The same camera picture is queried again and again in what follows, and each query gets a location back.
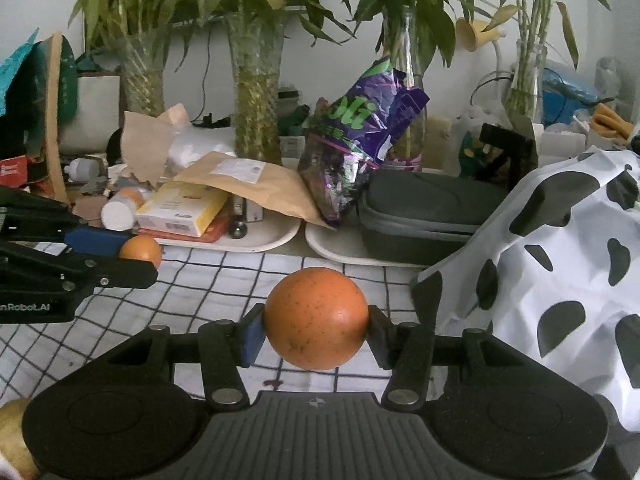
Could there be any small orange tangerine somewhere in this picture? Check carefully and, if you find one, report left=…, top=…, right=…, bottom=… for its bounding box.
left=118, top=234, right=163, bottom=269

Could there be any large orange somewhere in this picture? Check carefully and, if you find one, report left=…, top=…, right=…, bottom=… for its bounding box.
left=262, top=268, right=369, bottom=370

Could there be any yellow pear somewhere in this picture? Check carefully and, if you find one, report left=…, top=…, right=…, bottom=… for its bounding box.
left=0, top=398, right=41, bottom=480

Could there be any white pill bottle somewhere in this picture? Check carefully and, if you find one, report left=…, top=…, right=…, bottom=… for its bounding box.
left=101, top=188, right=144, bottom=232

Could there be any black white checked cloth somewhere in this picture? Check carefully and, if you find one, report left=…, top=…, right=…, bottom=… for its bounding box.
left=1, top=247, right=420, bottom=406

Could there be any yellow white medicine box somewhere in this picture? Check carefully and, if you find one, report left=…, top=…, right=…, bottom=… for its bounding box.
left=136, top=181, right=229, bottom=237

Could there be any crumpled brown paper bag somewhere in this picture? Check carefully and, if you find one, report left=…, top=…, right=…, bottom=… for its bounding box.
left=120, top=104, right=191, bottom=186

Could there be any black round knob tool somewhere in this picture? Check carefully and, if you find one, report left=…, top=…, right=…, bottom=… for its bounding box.
left=228, top=195, right=248, bottom=240

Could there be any white oval tray right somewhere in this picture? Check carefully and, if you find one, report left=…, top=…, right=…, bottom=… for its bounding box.
left=305, top=223, right=418, bottom=268

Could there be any white oval tray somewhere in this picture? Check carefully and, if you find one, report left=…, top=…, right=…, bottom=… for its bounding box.
left=154, top=210, right=302, bottom=254
left=305, top=223, right=418, bottom=268

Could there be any white oval tray left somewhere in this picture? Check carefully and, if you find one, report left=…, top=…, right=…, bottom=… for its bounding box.
left=154, top=210, right=302, bottom=254

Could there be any black zip case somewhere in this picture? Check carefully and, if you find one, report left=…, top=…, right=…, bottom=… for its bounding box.
left=357, top=170, right=508, bottom=266

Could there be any white plastic bag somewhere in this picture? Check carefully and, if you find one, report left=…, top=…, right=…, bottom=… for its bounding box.
left=166, top=126, right=235, bottom=174

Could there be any brown paper envelope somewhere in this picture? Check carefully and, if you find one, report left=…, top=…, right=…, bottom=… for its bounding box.
left=174, top=152, right=330, bottom=229

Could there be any cow pattern cloth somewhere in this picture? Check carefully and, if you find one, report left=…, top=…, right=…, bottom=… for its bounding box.
left=411, top=141, right=639, bottom=432

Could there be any black small box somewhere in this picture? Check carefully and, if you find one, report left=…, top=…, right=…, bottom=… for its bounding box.
left=473, top=119, right=538, bottom=191

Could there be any purple snack bag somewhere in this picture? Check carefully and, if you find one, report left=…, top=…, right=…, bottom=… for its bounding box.
left=297, top=56, right=399, bottom=226

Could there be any glass vase with bamboo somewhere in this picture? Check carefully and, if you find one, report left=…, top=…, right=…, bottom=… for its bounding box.
left=224, top=13, right=285, bottom=165

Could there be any glass vase right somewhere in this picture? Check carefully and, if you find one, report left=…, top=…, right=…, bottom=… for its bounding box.
left=503, top=39, right=547, bottom=124

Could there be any tall glass bottle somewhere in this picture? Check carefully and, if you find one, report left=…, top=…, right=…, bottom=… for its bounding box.
left=383, top=6, right=428, bottom=172

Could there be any wooden curved chair frame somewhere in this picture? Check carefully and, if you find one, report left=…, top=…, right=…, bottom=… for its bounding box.
left=44, top=32, right=68, bottom=204

